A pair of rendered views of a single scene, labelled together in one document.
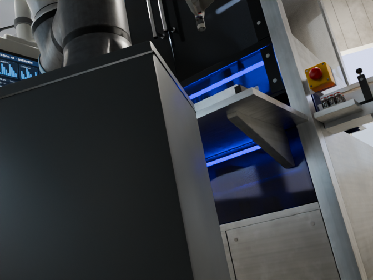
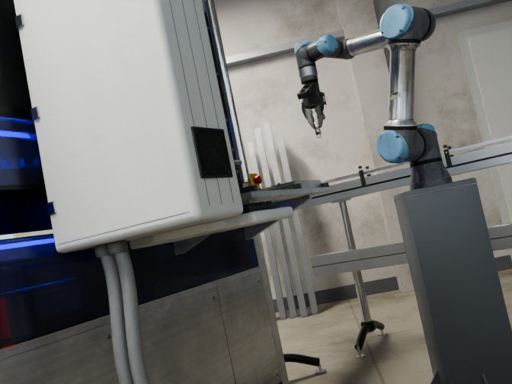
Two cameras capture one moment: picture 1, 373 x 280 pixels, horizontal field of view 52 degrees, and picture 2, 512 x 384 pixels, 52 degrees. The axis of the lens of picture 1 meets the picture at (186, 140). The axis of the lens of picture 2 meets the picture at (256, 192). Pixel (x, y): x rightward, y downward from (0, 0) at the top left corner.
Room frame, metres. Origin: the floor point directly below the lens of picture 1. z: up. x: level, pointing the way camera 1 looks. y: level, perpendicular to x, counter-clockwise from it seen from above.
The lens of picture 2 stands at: (1.39, 1.99, 0.75)
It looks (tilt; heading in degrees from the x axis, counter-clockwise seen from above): 4 degrees up; 265
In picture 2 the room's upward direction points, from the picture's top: 11 degrees counter-clockwise
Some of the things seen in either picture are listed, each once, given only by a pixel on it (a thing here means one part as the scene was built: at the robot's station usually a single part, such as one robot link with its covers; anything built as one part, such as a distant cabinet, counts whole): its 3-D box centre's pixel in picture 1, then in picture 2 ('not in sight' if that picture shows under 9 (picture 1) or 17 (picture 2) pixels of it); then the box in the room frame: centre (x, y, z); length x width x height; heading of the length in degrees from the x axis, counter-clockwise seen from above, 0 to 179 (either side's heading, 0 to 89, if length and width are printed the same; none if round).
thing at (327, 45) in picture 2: not in sight; (324, 47); (0.81, -0.03, 1.43); 0.11 x 0.11 x 0.08; 34
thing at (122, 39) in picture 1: (101, 70); (428, 174); (0.57, 0.12, 0.84); 0.15 x 0.15 x 0.10
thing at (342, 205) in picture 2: not in sight; (355, 265); (0.64, -0.97, 0.46); 0.09 x 0.09 x 0.77; 56
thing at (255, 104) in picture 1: (195, 145); (243, 204); (1.26, -0.03, 0.87); 0.70 x 0.48 x 0.02; 56
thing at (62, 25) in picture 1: (91, 14); (420, 143); (0.58, 0.12, 0.96); 0.13 x 0.12 x 0.14; 34
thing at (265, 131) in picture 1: (264, 143); (277, 218); (1.11, -0.23, 0.79); 0.34 x 0.03 x 0.13; 146
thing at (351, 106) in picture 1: (339, 112); not in sight; (1.21, -0.52, 0.87); 0.14 x 0.13 x 0.02; 146
